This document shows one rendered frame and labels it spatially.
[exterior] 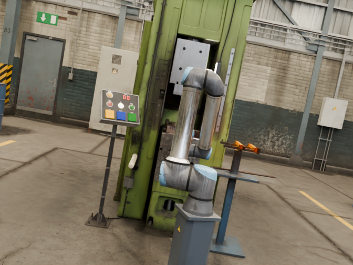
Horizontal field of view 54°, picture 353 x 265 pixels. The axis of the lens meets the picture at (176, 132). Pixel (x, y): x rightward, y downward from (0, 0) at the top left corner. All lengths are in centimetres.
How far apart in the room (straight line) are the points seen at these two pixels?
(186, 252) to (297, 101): 794
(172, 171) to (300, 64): 799
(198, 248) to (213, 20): 210
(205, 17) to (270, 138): 654
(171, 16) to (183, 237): 205
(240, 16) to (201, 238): 212
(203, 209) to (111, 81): 670
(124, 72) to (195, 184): 661
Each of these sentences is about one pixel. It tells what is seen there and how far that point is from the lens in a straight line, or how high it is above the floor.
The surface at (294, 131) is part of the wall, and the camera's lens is 976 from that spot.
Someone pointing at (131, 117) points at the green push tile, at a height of 101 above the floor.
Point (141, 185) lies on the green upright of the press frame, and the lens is 341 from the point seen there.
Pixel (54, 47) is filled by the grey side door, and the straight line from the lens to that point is 956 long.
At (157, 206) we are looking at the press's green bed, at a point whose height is 21.
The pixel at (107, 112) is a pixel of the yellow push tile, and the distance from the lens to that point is 294.
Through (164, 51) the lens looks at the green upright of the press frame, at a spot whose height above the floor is 164.
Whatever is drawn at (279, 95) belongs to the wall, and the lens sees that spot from 956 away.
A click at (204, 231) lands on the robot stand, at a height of 51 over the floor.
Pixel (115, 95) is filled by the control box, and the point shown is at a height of 116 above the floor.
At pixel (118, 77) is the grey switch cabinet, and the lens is 849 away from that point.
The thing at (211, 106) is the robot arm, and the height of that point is 123.
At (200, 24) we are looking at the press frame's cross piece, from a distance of 337.
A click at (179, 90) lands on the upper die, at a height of 131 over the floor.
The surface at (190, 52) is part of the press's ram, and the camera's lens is 318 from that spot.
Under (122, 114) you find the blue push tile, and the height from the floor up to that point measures 102.
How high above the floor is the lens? 126
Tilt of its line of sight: 6 degrees down
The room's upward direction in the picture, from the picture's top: 11 degrees clockwise
